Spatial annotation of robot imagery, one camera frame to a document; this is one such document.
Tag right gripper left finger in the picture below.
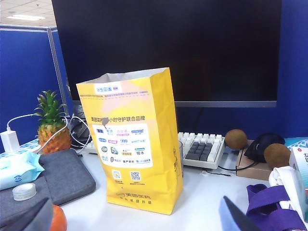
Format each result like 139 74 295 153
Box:
0 197 54 231

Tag white medicine box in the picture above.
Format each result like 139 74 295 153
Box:
288 146 308 183

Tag gray felt sleeve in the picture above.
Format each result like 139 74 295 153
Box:
0 149 96 228

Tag teal white package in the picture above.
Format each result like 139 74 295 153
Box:
283 136 308 151

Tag white charging cable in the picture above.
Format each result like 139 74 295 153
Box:
6 113 91 154

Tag white gray keyboard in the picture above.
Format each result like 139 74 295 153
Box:
83 131 226 170

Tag black mouse cable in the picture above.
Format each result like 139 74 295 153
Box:
202 160 256 177

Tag white power strip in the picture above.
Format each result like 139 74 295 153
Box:
0 138 41 159

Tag gray partition post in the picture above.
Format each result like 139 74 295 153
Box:
47 26 73 116

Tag small pineapple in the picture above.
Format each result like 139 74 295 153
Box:
32 90 72 154

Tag yellow printed paper bag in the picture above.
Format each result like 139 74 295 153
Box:
76 67 184 216

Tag orange fruit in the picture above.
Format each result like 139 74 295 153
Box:
49 204 68 231

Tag brown cardboard box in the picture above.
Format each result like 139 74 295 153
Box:
235 139 276 181

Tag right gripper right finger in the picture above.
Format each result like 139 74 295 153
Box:
218 195 263 231

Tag black computer mouse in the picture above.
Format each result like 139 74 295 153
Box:
244 133 286 164

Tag white charger adapter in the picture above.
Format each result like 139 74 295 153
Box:
0 129 20 153

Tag clear tape roll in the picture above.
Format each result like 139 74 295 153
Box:
12 182 37 202

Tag black monitor cable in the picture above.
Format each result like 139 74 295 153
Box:
193 107 205 133

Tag brown kiwi fruit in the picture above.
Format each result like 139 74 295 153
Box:
225 129 248 149
263 143 291 169

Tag black computer monitor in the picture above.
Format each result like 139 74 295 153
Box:
51 0 282 108

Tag blue wet wipes pack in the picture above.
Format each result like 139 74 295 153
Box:
0 150 45 191

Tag white tote bag purple straps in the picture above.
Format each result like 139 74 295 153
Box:
245 166 308 231

